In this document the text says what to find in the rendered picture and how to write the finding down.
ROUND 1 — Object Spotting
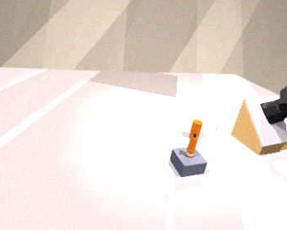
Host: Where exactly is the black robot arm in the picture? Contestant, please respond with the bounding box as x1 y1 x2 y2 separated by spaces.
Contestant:
260 86 287 124

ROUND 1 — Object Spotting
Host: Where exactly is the orange marker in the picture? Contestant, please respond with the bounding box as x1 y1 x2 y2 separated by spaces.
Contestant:
186 133 198 158

